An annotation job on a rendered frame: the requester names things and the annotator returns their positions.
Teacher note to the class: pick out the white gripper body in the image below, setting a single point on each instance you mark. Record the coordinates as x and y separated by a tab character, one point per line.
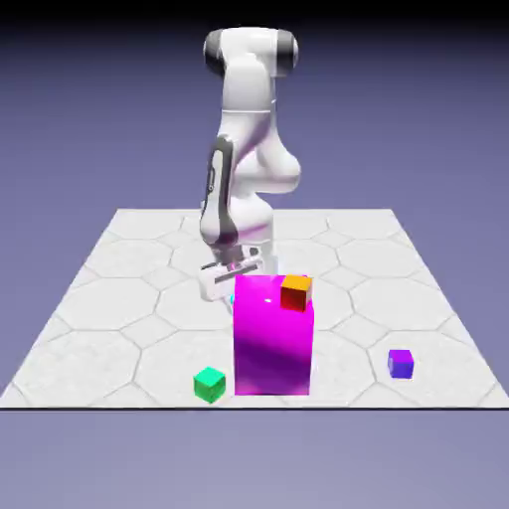
216	284

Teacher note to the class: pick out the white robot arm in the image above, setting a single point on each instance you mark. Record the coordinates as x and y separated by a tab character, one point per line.
246	119

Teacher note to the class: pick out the small orange cube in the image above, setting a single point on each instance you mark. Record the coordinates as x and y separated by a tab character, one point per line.
295	296

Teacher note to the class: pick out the small green cube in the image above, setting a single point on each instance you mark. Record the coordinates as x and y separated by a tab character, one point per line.
209	384

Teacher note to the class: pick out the small purple cube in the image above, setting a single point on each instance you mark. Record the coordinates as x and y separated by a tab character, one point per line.
400	364

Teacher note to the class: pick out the large magenta box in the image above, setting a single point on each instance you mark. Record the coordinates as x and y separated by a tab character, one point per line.
272	342

